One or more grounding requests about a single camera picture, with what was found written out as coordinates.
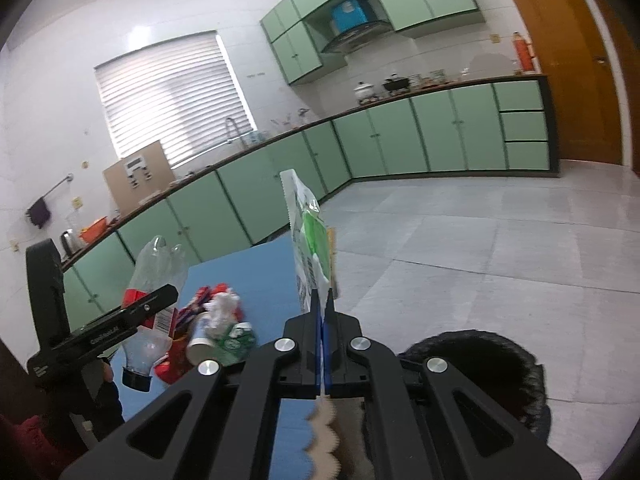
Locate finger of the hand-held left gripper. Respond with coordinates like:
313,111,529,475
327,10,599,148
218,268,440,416
119,283,181,330

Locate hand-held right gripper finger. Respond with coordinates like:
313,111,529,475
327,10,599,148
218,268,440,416
322,289,583,480
59,292,322,480

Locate clear plastic bottle red label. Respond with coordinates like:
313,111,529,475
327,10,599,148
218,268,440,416
121,235,190,393

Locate blue white paper cup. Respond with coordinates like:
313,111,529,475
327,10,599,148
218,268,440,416
186,310,223,367

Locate white tissue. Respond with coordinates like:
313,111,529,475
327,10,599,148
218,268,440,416
202,292,244,337

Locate green white snack packet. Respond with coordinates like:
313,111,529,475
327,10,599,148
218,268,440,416
279,168,337,316

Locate black trash bin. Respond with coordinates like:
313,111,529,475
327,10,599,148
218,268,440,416
397,331,552,443

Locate crumpled red wrapper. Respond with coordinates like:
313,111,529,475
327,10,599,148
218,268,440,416
177,285,236,331

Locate metal kettle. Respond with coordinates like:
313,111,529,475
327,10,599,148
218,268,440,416
60,228,86,259

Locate red snack packet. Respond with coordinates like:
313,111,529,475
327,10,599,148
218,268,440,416
154,305,193,386

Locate crumpled green white carton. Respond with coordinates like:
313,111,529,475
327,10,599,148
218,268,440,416
220,324,258,367

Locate orange basin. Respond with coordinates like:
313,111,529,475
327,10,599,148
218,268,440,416
80,216,111,243

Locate blue table mat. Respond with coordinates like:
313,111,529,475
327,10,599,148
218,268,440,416
107,237,351,480

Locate dark towel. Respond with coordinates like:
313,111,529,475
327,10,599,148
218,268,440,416
26,197,52,230

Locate cardboard box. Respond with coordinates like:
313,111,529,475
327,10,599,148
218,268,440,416
102,141,176,211

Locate person's red garment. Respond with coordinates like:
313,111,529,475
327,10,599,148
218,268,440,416
0,410,68,480

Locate metal faucet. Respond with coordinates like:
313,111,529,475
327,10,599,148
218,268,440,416
225,117,251,148

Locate white window blind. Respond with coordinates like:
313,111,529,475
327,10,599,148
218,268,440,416
94,31,256,170

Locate green base cabinets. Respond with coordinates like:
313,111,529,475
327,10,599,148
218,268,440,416
60,75,560,328

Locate range hood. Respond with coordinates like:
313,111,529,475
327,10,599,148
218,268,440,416
320,20,393,56

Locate blue box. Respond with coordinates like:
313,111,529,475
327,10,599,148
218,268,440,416
329,0,373,33

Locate red thermos flask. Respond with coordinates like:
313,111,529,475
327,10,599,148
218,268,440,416
512,31,535,76

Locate wooden door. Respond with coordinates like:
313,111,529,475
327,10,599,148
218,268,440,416
490,0,626,166

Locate metal towel rail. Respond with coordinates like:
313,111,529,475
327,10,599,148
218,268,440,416
25,173,75,218

